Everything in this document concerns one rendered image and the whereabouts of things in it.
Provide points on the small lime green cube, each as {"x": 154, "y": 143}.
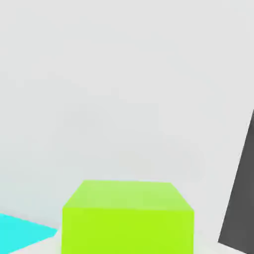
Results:
{"x": 128, "y": 228}

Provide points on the large cyan box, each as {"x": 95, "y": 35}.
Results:
{"x": 17, "y": 232}

